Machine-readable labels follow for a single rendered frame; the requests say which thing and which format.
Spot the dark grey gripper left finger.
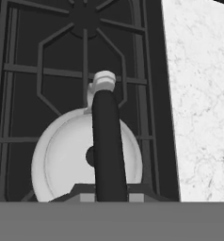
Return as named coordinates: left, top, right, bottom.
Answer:
left=48, top=184, right=97, bottom=203

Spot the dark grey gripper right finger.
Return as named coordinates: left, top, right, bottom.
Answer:
left=126, top=184, right=173, bottom=203

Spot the white kettle with black handle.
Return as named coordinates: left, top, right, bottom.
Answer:
left=31, top=70, right=144, bottom=203

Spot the black stove hob with grates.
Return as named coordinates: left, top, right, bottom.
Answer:
left=0, top=0, right=182, bottom=203

